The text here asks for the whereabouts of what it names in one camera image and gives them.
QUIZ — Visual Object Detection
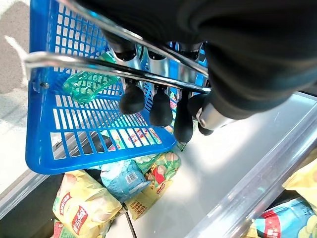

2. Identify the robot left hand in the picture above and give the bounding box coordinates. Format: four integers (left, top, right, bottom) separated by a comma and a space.
74, 0, 317, 144

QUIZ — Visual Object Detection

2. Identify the chrome basket handle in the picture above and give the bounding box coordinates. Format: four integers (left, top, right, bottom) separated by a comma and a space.
58, 0, 210, 79
24, 51, 211, 95

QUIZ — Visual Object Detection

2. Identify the blue plastic shopping basket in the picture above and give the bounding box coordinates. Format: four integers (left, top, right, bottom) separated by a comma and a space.
25, 0, 211, 175

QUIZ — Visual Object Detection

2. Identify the green potato chips bag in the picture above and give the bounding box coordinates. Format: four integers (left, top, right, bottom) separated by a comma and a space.
135, 151, 181, 181

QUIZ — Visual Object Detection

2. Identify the green snack bag red print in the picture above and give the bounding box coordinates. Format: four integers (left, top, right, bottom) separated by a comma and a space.
100, 125, 163, 152

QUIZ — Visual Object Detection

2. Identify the plain yellow snack bag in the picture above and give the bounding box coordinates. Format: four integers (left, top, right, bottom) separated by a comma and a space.
283, 160, 317, 206

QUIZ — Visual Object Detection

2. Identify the clear green snack bag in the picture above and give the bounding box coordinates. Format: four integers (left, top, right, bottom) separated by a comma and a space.
62, 71, 121, 104

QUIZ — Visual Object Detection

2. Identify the blue and red chips bag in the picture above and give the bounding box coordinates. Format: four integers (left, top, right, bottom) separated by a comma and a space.
254, 197, 317, 238

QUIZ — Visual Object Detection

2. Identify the light blue chips bag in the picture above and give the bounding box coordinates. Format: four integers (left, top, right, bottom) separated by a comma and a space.
100, 159, 151, 203

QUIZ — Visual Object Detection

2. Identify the yellow cartoon snack bag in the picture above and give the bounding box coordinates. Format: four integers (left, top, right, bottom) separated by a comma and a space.
124, 171, 174, 221

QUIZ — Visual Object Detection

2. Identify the yellow potato chips bag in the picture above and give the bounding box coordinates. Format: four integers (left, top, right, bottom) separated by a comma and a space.
52, 170, 122, 238

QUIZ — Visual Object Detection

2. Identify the red and green snack bag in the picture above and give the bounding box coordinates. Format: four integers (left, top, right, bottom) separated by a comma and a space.
53, 219, 66, 238

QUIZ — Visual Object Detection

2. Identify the grey metal shelf edge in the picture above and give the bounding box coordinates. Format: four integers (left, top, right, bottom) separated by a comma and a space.
0, 171, 65, 214

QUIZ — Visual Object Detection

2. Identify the clear plastic shelf rail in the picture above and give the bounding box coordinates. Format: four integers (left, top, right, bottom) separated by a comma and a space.
184, 103, 317, 238

